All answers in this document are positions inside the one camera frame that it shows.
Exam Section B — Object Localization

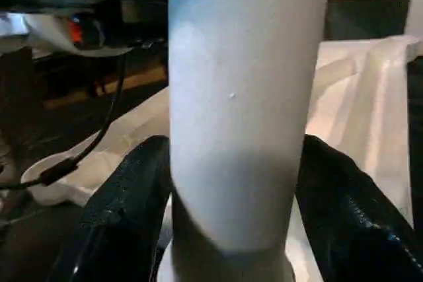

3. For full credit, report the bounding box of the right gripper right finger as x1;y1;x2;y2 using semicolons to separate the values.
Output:
295;133;423;282

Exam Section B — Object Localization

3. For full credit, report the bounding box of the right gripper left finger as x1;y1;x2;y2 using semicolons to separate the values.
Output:
58;135;173;282

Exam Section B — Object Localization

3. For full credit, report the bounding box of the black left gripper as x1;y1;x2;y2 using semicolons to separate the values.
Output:
67;11;107;49

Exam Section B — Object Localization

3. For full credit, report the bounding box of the white plastic table top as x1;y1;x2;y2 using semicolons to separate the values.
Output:
20;36;422;282

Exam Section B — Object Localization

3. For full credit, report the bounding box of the white plastic table leg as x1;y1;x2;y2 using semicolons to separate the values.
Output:
166;0;330;282

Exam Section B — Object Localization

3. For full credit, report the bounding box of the black work mat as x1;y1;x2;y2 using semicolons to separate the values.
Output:
0;47;423;282

